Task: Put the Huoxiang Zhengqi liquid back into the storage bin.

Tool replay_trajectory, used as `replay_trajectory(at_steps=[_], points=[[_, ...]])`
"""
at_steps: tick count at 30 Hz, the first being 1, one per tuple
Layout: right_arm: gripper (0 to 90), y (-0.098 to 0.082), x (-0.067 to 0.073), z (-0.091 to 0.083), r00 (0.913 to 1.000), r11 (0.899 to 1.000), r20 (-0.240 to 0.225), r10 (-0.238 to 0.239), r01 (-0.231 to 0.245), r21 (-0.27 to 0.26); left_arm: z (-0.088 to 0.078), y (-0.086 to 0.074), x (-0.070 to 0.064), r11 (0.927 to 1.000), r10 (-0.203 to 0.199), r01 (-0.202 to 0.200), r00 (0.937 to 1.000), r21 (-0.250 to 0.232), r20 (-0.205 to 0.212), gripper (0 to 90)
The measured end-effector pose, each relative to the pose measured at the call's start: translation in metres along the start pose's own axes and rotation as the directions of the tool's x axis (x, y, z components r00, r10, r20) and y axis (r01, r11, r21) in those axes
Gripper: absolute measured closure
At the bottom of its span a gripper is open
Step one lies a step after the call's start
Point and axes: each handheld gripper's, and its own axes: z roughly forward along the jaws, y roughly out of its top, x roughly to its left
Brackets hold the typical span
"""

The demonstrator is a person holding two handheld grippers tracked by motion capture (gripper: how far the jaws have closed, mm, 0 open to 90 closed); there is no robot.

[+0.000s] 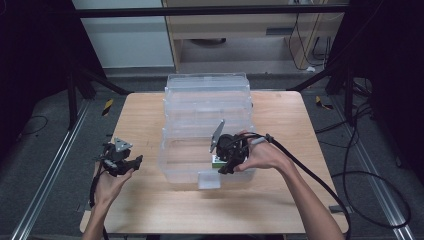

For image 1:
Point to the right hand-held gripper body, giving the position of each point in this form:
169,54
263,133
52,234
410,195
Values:
233,150

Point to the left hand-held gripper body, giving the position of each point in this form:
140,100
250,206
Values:
115,160

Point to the green white medicine box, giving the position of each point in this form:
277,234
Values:
217,162

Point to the clear plastic storage box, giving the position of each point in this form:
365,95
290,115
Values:
206,113

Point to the person's left hand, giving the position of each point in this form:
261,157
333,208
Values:
108,188

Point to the person's right hand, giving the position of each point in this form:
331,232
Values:
266,156

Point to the yellow black tape strip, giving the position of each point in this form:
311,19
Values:
107,106
321,103

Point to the grey tape strip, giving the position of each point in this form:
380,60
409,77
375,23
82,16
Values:
82,207
335,209

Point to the black metal stand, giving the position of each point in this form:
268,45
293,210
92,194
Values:
72,100
348,96

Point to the white plug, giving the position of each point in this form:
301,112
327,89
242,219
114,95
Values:
310,69

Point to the light wooden desk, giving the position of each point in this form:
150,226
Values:
233,26

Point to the white cabinet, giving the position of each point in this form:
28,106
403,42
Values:
126,36

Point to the black horizontal bar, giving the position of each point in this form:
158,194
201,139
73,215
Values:
200,11

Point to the aluminium floor rail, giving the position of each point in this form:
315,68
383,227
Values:
50,173
380,196

